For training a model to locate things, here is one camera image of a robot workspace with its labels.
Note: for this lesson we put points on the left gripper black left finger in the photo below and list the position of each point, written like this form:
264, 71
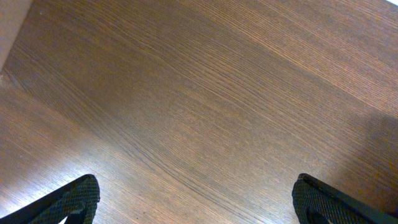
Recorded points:
75, 202

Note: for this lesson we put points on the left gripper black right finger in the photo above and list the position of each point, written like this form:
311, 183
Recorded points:
317, 202

